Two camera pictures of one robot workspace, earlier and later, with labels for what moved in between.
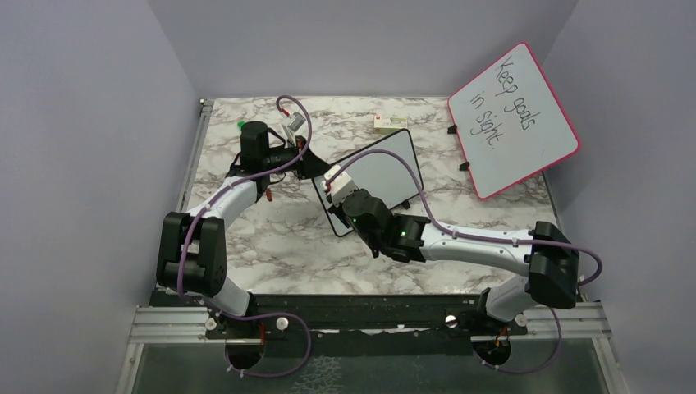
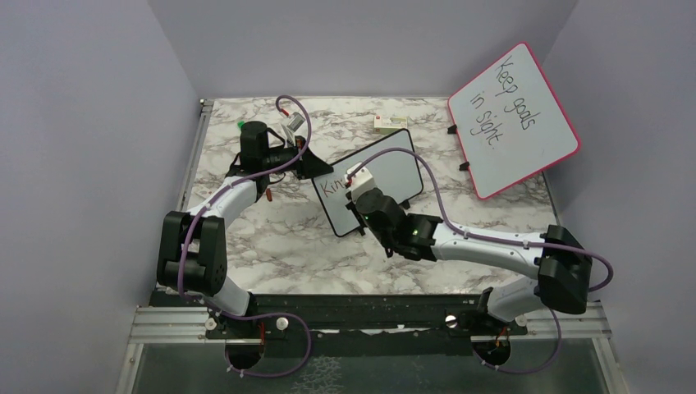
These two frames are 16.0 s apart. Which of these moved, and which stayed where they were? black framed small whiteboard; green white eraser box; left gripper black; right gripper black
Moved: right gripper black
Stayed: black framed small whiteboard; green white eraser box; left gripper black
